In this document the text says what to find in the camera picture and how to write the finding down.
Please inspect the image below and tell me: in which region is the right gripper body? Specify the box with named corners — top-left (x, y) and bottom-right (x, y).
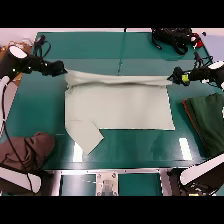
top-left (167, 66), bottom-right (190, 86)

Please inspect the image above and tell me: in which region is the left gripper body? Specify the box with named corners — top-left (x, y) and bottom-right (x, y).
top-left (41, 60), bottom-right (68, 78)

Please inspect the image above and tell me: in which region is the white T-shirt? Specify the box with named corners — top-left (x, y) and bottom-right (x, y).
top-left (63, 68), bottom-right (176, 156)

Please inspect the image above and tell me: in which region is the black garment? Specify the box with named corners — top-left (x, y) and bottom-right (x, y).
top-left (151, 28), bottom-right (203, 56)

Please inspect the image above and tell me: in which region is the red-brown garment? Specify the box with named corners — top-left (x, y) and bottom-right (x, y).
top-left (181, 98), bottom-right (202, 141)

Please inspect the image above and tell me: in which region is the dark green garment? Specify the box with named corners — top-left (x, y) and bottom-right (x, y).
top-left (185, 92), bottom-right (224, 159)

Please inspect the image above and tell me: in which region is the brown garment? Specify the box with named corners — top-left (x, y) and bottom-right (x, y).
top-left (0, 131), bottom-right (56, 173)

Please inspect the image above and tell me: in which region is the black cable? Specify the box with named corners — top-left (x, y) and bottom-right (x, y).
top-left (1, 77), bottom-right (34, 194)

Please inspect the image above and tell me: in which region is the silver frame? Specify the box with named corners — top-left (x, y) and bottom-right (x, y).
top-left (43, 167), bottom-right (178, 197)

